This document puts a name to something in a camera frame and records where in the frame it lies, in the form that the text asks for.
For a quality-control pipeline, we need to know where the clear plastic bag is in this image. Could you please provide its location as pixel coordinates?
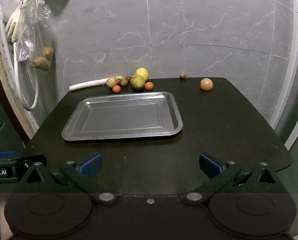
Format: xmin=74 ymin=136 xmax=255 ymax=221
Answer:
xmin=15 ymin=0 xmax=53 ymax=66

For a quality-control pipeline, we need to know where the yellow lemon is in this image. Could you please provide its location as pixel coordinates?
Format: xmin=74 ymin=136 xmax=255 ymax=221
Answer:
xmin=134 ymin=67 xmax=149 ymax=81

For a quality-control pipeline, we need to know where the small brown kiwi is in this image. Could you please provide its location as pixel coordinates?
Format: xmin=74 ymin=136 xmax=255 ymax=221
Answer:
xmin=120 ymin=79 xmax=128 ymax=86
xmin=179 ymin=72 xmax=186 ymax=79

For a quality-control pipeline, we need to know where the small brown kiwi far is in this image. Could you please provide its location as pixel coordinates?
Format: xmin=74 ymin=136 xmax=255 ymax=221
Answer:
xmin=179 ymin=72 xmax=186 ymax=79

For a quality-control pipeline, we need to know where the ginger root in bag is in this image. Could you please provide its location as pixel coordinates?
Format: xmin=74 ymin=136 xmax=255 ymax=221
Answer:
xmin=31 ymin=46 xmax=53 ymax=72

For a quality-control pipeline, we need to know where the white hose loop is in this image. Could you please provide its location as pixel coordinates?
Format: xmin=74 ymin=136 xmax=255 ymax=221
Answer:
xmin=13 ymin=41 xmax=39 ymax=112

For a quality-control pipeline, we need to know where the orange tangerine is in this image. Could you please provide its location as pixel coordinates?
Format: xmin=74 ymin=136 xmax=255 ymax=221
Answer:
xmin=112 ymin=85 xmax=121 ymax=93
xmin=144 ymin=82 xmax=154 ymax=91

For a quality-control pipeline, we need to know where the metal baking tray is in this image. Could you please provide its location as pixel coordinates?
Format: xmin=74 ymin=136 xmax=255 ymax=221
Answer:
xmin=61 ymin=92 xmax=183 ymax=141

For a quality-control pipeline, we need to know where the white rubber glove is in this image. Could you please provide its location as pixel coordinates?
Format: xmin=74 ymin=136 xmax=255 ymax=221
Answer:
xmin=5 ymin=3 xmax=23 ymax=43

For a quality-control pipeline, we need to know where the white green leek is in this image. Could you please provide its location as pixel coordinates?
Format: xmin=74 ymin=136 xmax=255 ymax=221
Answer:
xmin=68 ymin=75 xmax=125 ymax=92

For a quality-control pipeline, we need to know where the round tan passion fruit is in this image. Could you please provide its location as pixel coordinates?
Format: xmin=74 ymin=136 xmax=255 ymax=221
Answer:
xmin=199 ymin=78 xmax=214 ymax=91

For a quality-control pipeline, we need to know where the striped tan melon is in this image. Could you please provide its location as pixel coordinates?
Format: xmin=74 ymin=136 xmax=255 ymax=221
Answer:
xmin=106 ymin=76 xmax=118 ymax=89

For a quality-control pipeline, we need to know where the green yellow pear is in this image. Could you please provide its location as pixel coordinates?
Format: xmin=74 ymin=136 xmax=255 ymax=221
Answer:
xmin=130 ymin=75 xmax=146 ymax=89

